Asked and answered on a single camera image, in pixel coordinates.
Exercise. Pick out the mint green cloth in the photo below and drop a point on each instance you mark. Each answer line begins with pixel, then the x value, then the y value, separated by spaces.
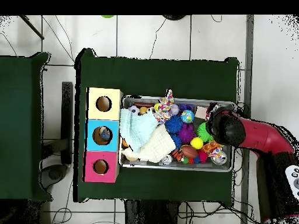
pixel 137 130

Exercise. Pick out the cream white cloth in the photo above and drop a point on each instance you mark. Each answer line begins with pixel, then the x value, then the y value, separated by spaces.
pixel 158 144

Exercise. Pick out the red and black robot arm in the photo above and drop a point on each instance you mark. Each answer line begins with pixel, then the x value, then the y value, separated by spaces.
pixel 261 137

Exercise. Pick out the wooden box with three holes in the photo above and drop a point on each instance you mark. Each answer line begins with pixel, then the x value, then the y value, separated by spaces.
pixel 112 140

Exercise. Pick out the shallow mesh bin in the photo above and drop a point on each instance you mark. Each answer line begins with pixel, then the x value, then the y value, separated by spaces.
pixel 163 166

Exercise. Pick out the blue spiky ball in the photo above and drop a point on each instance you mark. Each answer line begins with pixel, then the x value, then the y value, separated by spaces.
pixel 174 123

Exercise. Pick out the purple spiky toy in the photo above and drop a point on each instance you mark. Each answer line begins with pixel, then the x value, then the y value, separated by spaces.
pixel 186 134

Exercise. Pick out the globe print ball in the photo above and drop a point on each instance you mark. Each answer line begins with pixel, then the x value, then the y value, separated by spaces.
pixel 187 116

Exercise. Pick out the dark green table cloth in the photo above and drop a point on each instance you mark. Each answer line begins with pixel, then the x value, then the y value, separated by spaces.
pixel 18 128
pixel 151 77

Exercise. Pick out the brown toy football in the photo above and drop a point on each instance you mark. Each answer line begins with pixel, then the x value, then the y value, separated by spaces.
pixel 189 152

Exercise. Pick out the yellow ball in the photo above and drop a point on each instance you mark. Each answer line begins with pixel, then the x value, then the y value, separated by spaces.
pixel 197 143

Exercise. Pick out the green spiky ball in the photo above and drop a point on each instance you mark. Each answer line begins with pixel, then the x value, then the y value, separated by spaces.
pixel 202 133

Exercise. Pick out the orange plastic tray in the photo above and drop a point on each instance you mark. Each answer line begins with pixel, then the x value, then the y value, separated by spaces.
pixel 210 147

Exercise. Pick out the black upright panel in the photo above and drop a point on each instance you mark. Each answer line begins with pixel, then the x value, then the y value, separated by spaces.
pixel 67 116

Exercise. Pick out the grey round stand foot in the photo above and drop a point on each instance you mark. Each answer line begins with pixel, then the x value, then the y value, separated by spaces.
pixel 55 173

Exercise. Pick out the black round object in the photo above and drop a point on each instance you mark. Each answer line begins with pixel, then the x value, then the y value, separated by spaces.
pixel 174 17

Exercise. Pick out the small green object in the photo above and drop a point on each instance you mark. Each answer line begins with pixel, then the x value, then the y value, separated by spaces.
pixel 108 16

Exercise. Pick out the black slanted rod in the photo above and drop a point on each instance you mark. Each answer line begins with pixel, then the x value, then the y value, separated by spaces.
pixel 32 27

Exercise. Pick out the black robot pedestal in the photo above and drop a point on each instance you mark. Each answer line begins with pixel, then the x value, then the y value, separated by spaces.
pixel 151 213

